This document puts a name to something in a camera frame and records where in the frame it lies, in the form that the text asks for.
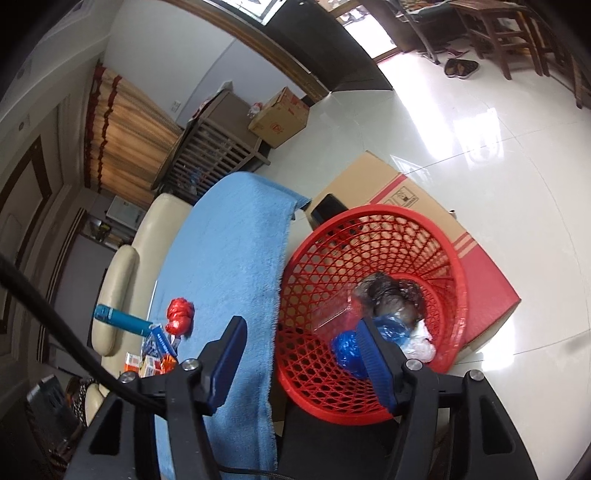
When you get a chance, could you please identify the blue terry table cloth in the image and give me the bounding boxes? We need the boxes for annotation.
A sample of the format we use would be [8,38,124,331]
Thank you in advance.
[152,172,312,480]

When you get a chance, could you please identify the red plastic bag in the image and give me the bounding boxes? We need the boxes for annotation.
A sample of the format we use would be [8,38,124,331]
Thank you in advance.
[165,298,195,337]

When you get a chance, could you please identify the dark display cabinet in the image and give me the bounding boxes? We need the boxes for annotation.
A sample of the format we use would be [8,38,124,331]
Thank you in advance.
[88,217,114,243]

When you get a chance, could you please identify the small cardboard box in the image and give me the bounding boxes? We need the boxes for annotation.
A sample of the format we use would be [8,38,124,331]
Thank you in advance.
[248,87,310,148]

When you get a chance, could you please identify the black metal chair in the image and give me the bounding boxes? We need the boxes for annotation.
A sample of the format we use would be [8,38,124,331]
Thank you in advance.
[374,0,451,65]

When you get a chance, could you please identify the wooden chair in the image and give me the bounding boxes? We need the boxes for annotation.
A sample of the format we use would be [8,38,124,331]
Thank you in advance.
[526,0,591,109]

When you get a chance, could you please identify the wooden stool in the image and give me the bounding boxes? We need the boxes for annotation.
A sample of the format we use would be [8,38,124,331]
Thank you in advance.
[450,0,546,81]

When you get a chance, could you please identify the clear plastic wrapper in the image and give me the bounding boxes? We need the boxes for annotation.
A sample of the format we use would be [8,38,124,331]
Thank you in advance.
[309,295,361,337]

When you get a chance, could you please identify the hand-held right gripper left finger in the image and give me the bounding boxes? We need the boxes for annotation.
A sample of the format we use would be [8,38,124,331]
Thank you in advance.
[65,316,247,480]

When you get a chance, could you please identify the white plastic bag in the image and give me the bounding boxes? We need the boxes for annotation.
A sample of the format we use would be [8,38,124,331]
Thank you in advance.
[402,318,437,363]

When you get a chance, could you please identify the black plastic bag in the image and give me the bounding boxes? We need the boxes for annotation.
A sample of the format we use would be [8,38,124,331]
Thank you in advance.
[353,272,426,319]

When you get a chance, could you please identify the large cardboard box red print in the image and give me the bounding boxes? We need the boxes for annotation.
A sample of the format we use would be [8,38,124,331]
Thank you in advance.
[310,150,522,365]

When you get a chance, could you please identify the black rectangular case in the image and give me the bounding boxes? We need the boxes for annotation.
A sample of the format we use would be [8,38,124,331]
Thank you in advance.
[310,194,349,232]

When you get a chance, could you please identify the red plastic mesh basket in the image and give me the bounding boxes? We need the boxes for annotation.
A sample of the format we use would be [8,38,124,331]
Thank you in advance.
[276,205,469,425]

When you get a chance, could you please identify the tan curtain with red trim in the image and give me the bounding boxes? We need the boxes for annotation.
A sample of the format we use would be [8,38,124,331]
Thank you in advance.
[83,62,183,195]

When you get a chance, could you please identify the teal thermos bottle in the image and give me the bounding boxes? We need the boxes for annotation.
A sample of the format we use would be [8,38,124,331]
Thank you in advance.
[92,305,153,337]

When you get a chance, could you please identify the cream leather sofa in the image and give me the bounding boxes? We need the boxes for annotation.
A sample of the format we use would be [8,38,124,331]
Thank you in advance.
[85,193,195,411]

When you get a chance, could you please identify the dark door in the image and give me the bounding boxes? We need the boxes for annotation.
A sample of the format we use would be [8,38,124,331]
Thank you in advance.
[217,0,393,93]

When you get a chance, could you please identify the black white spotted cloth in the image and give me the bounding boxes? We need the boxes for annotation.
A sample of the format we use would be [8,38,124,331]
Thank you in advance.
[65,376,93,428]

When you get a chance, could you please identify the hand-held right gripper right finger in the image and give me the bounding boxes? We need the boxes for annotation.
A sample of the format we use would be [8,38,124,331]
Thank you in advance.
[356,318,539,480]

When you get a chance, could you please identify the white refrigerator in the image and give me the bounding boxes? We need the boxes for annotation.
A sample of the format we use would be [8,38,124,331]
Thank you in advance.
[107,196,144,229]

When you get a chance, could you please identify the blue plastic bag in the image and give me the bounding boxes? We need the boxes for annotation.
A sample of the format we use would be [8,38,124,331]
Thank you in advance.
[331,316,411,379]

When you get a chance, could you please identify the blue foil packet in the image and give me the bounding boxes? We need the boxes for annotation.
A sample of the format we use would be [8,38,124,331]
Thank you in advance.
[141,324,178,358]

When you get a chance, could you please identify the wooden slatted crib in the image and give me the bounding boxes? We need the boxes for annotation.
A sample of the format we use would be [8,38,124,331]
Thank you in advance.
[152,90,273,206]

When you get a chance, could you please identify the orange packet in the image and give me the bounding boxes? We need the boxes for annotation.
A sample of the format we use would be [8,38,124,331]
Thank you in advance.
[141,355,178,378]

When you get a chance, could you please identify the black cable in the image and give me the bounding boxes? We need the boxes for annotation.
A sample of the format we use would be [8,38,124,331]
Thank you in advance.
[0,254,278,478]

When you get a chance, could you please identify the dark bag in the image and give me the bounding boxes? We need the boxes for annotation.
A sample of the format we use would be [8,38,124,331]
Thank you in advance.
[25,376,84,462]

